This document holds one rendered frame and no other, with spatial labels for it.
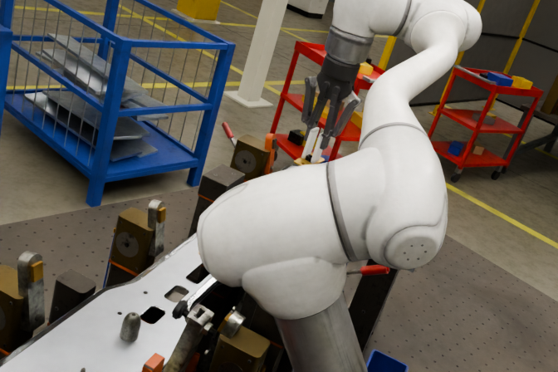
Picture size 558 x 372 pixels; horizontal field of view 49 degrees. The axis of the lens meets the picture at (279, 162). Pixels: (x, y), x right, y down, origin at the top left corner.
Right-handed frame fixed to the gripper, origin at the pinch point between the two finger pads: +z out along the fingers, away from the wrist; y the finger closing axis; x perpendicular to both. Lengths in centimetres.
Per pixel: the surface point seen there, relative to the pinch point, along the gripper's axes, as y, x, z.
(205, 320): -15, 56, 6
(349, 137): 75, -241, 90
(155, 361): -15, 66, 7
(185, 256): 13.1, 19.1, 29.6
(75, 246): 59, 4, 61
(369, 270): -23.2, 7.7, 15.9
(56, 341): 10, 57, 28
